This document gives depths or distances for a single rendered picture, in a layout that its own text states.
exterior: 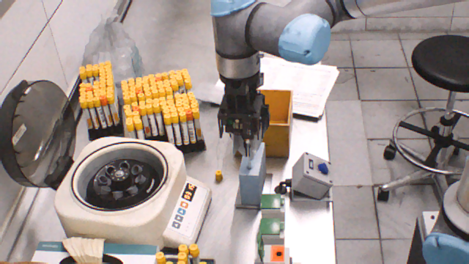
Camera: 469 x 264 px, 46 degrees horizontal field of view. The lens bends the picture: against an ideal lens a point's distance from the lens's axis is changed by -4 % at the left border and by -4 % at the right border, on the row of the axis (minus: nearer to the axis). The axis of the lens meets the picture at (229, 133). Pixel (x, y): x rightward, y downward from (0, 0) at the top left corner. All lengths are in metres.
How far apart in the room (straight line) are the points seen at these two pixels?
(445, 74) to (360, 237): 0.73
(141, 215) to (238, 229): 0.21
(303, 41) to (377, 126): 2.00
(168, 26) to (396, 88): 1.54
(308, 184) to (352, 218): 1.19
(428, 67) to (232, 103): 1.18
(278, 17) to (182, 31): 1.00
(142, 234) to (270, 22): 0.47
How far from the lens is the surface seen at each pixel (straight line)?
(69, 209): 1.13
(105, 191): 1.14
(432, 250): 0.89
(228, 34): 0.89
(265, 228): 1.08
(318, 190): 1.19
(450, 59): 2.12
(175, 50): 1.73
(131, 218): 1.07
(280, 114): 1.39
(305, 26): 0.82
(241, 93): 0.94
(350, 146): 2.67
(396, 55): 3.33
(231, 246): 1.14
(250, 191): 1.16
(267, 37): 0.85
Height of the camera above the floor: 1.76
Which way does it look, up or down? 40 degrees down
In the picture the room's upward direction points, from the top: 6 degrees counter-clockwise
